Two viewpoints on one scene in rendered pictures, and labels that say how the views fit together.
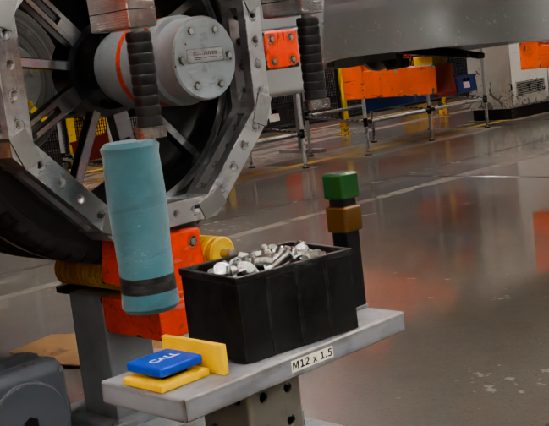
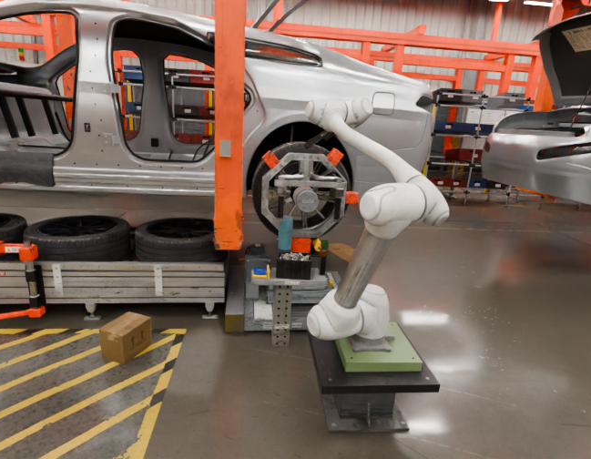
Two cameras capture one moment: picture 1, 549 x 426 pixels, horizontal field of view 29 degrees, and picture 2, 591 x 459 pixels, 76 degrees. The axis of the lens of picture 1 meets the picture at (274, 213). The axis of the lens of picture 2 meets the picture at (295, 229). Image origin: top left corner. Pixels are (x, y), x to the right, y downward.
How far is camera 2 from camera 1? 1.29 m
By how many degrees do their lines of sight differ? 36
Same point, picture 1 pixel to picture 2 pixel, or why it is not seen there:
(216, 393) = (261, 281)
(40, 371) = (264, 260)
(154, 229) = (284, 239)
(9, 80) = (264, 196)
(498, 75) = not seen: outside the picture
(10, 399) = (254, 263)
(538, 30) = (556, 192)
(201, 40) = (307, 198)
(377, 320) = (317, 280)
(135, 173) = (282, 225)
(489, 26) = (537, 185)
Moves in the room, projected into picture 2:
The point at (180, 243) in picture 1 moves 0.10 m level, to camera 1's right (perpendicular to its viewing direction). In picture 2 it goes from (303, 241) to (316, 245)
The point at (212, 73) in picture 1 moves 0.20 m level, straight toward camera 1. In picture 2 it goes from (309, 206) to (290, 210)
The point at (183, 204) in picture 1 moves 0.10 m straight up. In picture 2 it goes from (308, 232) to (309, 218)
